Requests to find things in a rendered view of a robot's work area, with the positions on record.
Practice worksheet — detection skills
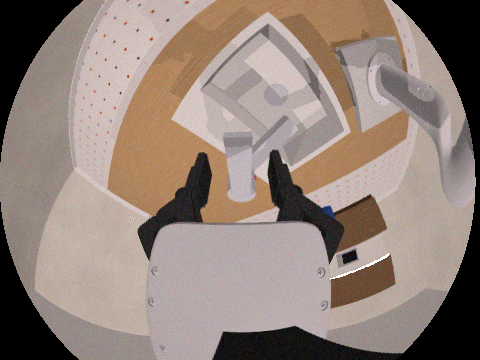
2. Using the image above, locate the grey mixer tap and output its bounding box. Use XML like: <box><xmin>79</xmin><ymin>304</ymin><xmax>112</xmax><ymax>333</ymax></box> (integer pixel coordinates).
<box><xmin>223</xmin><ymin>115</ymin><xmax>299</xmax><ymax>202</ymax></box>

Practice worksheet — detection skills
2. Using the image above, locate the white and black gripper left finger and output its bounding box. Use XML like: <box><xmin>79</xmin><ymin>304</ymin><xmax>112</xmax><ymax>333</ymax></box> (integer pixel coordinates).
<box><xmin>138</xmin><ymin>152</ymin><xmax>212</xmax><ymax>260</ymax></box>

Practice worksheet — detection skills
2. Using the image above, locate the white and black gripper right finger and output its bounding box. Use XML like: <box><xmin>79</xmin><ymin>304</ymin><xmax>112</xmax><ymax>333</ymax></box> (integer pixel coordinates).
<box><xmin>267</xmin><ymin>150</ymin><xmax>344</xmax><ymax>264</ymax></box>

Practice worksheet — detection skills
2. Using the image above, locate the grey sink basin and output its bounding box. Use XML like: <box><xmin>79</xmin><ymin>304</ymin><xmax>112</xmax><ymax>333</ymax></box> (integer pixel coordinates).
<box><xmin>171</xmin><ymin>12</ymin><xmax>351</xmax><ymax>172</ymax></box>

